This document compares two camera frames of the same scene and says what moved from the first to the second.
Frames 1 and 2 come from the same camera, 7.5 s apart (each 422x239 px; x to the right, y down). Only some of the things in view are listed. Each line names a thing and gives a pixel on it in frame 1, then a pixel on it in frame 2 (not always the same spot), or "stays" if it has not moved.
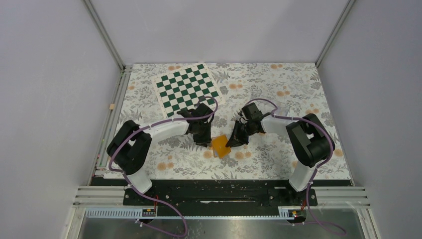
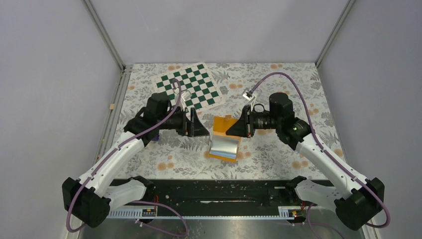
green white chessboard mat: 179,90 stays
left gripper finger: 202,138 -> 197,128
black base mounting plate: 220,194 stays
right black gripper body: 250,130 stays
